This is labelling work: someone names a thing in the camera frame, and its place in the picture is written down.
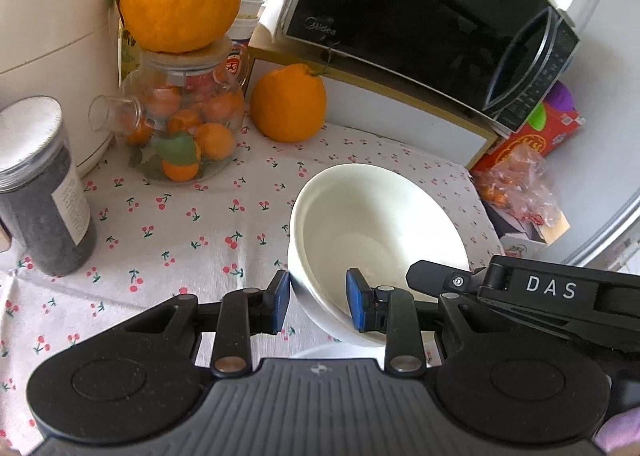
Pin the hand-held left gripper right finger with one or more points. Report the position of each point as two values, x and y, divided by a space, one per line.
356 301

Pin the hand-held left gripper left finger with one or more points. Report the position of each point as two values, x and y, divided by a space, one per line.
280 301

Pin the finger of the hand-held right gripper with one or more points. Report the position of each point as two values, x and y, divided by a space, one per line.
440 278

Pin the white plate with flower print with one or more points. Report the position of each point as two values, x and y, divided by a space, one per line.
325 352

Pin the cream bowl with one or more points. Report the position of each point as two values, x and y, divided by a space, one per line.
375 216

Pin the white cardboard box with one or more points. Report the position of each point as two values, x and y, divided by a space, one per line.
525 243

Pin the clear plastic snack bag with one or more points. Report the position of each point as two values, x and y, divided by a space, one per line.
520 186

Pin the cherry print tablecloth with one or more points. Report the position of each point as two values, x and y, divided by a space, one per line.
175 216

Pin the red gift box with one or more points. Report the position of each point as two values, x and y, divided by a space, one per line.
545 140

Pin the white wood-framed cabinet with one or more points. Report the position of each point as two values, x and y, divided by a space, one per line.
400 120

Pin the glass teapot with small oranges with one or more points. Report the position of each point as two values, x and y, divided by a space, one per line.
200 130

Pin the grey refrigerator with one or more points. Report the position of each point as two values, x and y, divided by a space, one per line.
610 110

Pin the clear jar with dark contents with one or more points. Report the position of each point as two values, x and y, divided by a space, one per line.
45 211

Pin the black microwave oven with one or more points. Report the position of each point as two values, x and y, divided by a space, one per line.
425 10

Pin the stack of white paper cups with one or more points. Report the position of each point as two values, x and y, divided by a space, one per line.
250 10

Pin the white air fryer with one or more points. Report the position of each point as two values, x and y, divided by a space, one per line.
50 35

